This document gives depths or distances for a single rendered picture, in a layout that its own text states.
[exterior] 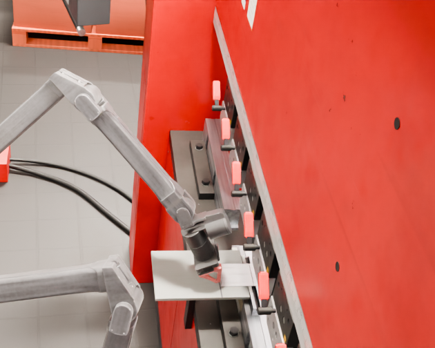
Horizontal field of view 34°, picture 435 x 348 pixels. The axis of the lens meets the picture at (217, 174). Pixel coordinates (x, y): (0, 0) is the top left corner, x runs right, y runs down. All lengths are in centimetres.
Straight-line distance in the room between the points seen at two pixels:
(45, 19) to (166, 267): 305
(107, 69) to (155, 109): 207
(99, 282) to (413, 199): 77
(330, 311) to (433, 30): 57
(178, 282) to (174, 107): 89
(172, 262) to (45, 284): 58
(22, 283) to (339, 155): 73
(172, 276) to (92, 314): 123
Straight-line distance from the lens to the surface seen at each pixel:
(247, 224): 179
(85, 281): 156
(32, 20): 490
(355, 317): 122
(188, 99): 270
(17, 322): 322
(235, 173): 194
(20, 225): 362
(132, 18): 483
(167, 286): 202
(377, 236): 112
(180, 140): 273
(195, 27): 254
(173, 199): 186
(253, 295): 205
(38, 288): 160
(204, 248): 194
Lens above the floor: 251
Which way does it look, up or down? 39 degrees down
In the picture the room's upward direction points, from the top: 10 degrees clockwise
